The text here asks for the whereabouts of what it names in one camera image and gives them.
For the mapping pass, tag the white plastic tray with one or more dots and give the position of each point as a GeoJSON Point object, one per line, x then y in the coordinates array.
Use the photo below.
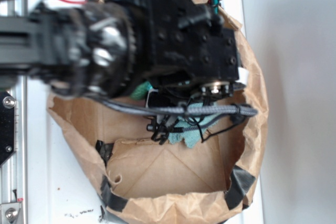
{"type": "Point", "coordinates": [57, 189]}

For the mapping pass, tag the light blue cloth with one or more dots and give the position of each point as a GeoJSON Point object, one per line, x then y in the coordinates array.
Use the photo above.
{"type": "Point", "coordinates": [190, 138]}

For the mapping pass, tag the green dimpled ball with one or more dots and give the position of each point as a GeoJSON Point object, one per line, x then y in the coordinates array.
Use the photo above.
{"type": "Point", "coordinates": [140, 92]}

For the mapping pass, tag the aluminium frame rail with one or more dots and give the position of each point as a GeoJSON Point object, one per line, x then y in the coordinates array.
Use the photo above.
{"type": "Point", "coordinates": [14, 172]}

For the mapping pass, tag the brown paper bag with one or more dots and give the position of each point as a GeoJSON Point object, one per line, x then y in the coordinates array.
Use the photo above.
{"type": "Point", "coordinates": [141, 181]}

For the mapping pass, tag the black mounting bracket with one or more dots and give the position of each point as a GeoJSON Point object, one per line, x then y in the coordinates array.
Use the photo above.
{"type": "Point", "coordinates": [7, 126]}

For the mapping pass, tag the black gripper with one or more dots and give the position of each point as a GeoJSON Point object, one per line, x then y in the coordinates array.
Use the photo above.
{"type": "Point", "coordinates": [183, 47]}

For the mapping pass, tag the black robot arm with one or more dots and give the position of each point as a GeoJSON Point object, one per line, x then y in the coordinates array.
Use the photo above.
{"type": "Point", "coordinates": [108, 49]}

